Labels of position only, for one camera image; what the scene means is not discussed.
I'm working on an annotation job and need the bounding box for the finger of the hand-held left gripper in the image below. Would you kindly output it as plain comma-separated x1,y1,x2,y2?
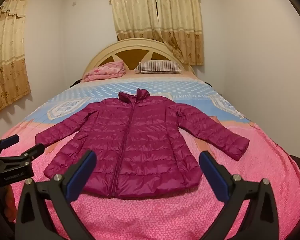
12,143,45,162
0,134,20,150

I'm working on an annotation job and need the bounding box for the pink and blue bedspread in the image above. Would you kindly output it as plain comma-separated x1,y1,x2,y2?
0,70,300,240

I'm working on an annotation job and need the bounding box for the beige window curtain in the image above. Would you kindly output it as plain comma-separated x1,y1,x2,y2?
108,0,204,66

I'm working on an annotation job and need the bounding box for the person's left hand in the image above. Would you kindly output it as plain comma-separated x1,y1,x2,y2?
2,187,17,222

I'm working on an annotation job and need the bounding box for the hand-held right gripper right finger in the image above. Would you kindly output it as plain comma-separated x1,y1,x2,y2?
199,151,279,240

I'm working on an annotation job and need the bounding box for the magenta puffer jacket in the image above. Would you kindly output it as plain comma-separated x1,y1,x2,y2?
35,88,250,200

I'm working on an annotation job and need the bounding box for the striped pillow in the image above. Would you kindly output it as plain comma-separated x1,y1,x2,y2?
134,60,183,74

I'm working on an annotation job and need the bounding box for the beige floral side curtain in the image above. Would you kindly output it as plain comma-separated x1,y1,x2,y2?
0,0,32,121

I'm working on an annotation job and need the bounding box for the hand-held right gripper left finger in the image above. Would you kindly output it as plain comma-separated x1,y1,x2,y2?
15,149,97,240

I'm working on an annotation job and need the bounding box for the pink folded quilt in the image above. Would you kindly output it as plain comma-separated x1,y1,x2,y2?
83,61,126,82

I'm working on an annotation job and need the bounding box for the cream wooden headboard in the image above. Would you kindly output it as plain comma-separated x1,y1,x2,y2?
83,38,196,80

